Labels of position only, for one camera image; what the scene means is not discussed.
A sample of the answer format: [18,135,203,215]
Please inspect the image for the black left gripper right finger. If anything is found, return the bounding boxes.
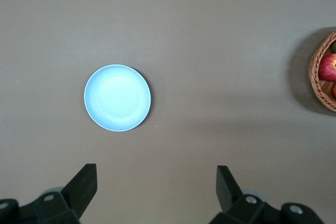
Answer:
[208,165,325,224]

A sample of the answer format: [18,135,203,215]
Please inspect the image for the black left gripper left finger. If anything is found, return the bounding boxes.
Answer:
[0,163,98,224]

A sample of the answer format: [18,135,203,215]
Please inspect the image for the red apple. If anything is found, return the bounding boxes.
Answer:
[318,53,336,82]

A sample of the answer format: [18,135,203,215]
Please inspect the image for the light blue round plate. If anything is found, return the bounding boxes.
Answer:
[83,64,153,132]

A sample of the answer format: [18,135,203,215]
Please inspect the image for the brown woven wicker basket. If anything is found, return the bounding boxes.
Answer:
[308,30,336,112]

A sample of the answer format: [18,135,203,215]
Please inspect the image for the brown table cover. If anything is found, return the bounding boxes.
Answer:
[0,0,336,224]

